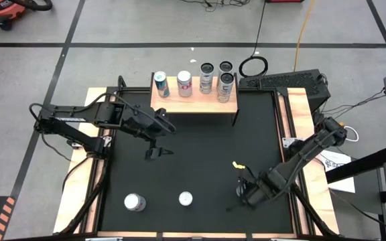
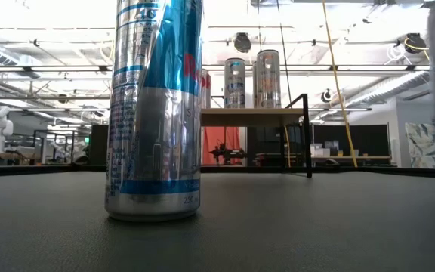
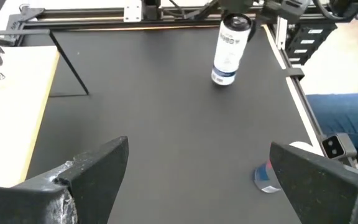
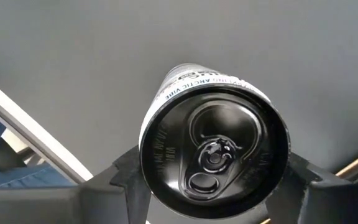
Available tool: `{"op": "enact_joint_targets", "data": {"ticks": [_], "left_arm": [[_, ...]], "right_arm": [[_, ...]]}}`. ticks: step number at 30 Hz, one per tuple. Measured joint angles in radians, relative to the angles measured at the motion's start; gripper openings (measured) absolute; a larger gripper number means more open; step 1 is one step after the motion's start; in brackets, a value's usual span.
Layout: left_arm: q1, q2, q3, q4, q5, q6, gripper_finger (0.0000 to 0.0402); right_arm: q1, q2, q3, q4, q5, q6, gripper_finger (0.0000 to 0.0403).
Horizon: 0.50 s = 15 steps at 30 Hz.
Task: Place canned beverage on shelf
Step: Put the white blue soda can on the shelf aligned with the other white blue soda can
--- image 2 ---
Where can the silver Celsius can blue print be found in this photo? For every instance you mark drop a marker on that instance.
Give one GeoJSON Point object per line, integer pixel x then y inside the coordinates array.
{"type": "Point", "coordinates": [234, 87]}

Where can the silver Celsius can orange print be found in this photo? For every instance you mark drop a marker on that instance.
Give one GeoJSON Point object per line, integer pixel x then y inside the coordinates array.
{"type": "Point", "coordinates": [254, 87]}

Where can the slim silver can red print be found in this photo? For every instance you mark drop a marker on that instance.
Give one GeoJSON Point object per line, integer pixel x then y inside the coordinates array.
{"type": "Point", "coordinates": [268, 81]}

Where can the wooden shelf black metal legs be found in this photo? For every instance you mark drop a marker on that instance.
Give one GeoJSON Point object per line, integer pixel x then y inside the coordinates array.
{"type": "Point", "coordinates": [251, 117]}

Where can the orange fabric panel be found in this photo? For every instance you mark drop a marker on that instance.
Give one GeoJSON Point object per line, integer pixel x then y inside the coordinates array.
{"type": "Point", "coordinates": [217, 138]}

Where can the small black robot device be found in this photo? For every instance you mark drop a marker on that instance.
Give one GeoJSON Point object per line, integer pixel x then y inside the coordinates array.
{"type": "Point", "coordinates": [227, 154]}

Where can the Red Bull Sugarfree can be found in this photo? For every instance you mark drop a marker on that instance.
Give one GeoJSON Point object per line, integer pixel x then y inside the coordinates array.
{"type": "Point", "coordinates": [153, 132]}

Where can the black table mat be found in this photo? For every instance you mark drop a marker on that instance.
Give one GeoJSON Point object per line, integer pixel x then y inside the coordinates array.
{"type": "Point", "coordinates": [278, 226]}

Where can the black box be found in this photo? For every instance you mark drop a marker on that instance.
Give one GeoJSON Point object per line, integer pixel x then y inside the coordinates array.
{"type": "Point", "coordinates": [98, 147]}

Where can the white teal patterned tarp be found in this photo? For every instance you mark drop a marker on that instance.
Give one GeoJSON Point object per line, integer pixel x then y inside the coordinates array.
{"type": "Point", "coordinates": [421, 145]}

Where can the silver ventilation duct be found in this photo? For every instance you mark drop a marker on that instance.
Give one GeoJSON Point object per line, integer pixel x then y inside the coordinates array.
{"type": "Point", "coordinates": [402, 85]}

